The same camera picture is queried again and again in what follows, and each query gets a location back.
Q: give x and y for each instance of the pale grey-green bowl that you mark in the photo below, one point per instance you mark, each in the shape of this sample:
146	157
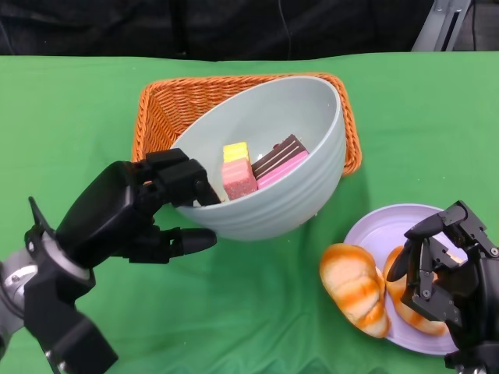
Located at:
292	195

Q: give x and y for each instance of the long orange striped bread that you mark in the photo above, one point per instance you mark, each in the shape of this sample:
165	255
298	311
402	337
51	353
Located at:
354	288

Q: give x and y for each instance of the chocolate and pink cake slice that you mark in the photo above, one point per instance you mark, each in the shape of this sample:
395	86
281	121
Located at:
278	163

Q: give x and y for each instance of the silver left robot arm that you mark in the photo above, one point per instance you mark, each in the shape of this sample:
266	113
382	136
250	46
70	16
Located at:
15	280

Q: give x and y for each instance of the black backdrop cloth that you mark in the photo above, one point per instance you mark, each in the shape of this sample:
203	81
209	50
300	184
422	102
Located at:
117	27

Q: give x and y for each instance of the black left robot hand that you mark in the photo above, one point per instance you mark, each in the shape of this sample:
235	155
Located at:
101	210

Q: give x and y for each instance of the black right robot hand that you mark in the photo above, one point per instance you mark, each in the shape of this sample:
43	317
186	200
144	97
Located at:
475	288

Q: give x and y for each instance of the silver aluminium frame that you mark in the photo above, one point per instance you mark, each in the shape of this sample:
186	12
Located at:
430	35

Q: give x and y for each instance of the round orange croissant bread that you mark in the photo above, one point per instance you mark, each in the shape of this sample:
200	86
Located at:
395	296

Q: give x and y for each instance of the orange wicker basket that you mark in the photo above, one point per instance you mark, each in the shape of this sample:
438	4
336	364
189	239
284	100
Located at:
171	109

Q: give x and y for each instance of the green tablecloth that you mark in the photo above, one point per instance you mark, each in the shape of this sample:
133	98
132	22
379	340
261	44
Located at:
58	117

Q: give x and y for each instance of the yellow and pink cake slice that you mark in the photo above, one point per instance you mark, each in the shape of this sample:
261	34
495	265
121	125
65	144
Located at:
238	179

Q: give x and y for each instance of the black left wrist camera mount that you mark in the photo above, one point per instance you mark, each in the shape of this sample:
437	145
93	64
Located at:
58	319

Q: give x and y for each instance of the white round plate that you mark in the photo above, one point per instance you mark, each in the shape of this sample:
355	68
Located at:
382	230

